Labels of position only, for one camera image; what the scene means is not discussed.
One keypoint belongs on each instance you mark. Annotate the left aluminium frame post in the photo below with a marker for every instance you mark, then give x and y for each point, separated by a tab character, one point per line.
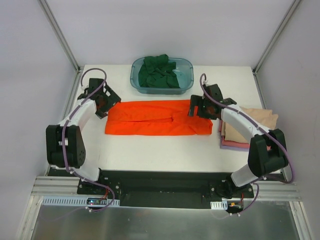
59	34

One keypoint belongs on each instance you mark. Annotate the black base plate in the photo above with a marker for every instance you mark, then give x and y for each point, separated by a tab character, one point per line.
152	189

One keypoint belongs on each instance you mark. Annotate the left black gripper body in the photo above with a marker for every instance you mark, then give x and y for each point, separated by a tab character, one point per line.
110	102

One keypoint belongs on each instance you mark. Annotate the left white cable duct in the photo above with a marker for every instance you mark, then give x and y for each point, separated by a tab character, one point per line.
71	201

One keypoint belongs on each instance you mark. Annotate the right aluminium frame post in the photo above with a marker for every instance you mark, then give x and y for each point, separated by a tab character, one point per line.
277	34

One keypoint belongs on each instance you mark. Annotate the beige folded t shirt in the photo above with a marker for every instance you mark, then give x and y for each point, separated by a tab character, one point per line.
263	116

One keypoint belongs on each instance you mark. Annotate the orange t shirt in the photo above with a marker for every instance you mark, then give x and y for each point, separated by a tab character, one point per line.
155	118

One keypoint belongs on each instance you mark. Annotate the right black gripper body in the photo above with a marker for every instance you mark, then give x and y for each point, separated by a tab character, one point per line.
196	107

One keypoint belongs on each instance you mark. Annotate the lavender folded t shirt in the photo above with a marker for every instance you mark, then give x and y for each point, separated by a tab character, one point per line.
235	148

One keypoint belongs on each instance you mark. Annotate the right white cable duct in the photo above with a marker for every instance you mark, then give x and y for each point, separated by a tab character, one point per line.
219	205

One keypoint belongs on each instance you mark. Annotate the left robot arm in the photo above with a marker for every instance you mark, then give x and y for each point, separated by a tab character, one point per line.
65	147

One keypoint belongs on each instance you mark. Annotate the white cable duct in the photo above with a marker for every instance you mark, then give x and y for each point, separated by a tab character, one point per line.
71	201
219	205

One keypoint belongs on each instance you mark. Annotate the dark green t shirt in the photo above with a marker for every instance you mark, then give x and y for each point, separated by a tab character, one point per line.
158	72

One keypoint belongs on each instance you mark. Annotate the teal plastic bin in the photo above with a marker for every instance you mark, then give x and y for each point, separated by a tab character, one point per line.
184	72

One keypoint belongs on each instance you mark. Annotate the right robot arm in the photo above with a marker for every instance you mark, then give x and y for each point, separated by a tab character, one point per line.
267	147

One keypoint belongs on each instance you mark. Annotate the aluminium frame post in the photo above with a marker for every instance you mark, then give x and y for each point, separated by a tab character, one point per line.
277	34
59	34

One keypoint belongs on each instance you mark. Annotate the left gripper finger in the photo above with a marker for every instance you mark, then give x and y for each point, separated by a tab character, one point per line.
101	114
111	96

